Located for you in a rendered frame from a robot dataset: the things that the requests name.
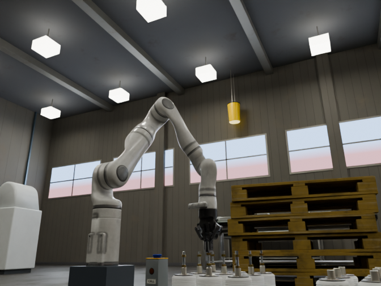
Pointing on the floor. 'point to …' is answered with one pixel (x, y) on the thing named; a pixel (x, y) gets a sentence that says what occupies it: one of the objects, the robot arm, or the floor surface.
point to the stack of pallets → (237, 193)
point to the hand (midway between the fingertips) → (208, 246)
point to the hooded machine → (18, 227)
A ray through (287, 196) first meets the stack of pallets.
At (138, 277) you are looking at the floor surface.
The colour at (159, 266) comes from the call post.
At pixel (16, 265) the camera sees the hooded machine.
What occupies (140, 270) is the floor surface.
